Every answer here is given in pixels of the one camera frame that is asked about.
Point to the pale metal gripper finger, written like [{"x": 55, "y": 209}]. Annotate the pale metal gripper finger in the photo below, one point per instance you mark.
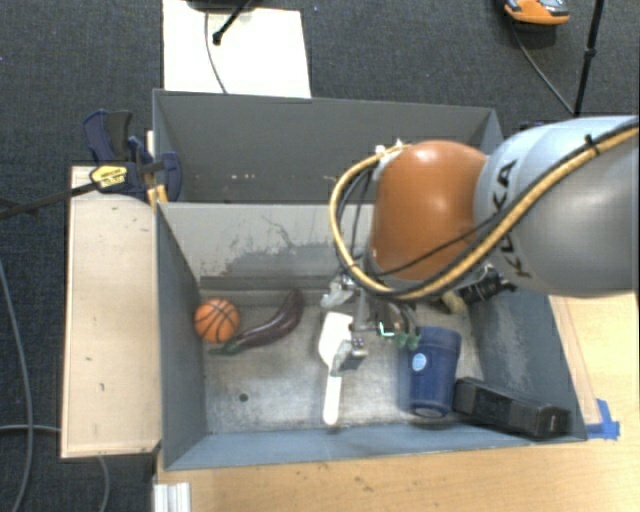
[
  {"x": 337, "y": 295},
  {"x": 352, "y": 356}
]

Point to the white plastic spatula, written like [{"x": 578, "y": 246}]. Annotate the white plastic spatula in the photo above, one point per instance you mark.
[{"x": 331, "y": 335}]

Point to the purple toy eggplant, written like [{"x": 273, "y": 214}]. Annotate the purple toy eggplant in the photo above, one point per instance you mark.
[{"x": 280, "y": 322}]

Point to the dark blue cup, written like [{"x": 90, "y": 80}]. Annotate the dark blue cup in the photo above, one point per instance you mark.
[{"x": 432, "y": 380}]

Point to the grey metal bin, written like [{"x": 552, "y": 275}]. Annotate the grey metal bin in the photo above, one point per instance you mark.
[{"x": 280, "y": 385}]

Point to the orange toy basketball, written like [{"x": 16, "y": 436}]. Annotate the orange toy basketball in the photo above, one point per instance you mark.
[{"x": 216, "y": 321}]

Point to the black rectangular box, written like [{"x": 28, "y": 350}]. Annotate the black rectangular box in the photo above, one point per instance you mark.
[{"x": 505, "y": 407}]

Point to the pale wood board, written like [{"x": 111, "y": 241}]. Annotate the pale wood board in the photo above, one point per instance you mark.
[{"x": 112, "y": 325}]

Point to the black cylinder on white bracket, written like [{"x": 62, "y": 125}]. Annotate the black cylinder on white bracket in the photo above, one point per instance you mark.
[{"x": 482, "y": 289}]

